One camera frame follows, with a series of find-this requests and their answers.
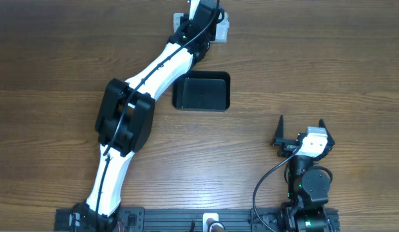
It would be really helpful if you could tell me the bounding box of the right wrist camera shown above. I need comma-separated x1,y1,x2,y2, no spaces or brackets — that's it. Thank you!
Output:
295,126,329,158

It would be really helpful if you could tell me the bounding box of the white test tube rack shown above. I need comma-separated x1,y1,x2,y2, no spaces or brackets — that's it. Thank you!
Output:
172,12,231,44

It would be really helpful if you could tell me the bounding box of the black cable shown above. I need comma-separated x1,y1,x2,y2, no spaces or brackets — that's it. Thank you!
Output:
102,0,221,157
252,144,303,232

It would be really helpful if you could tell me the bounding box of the mounting rail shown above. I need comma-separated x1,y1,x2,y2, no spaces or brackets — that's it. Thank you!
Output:
54,207,340,232

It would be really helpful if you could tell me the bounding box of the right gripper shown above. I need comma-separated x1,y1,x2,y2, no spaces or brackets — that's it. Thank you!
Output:
271,115,336,158

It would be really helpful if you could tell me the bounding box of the black tray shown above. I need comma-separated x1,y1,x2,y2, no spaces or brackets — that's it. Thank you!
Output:
171,70,231,113

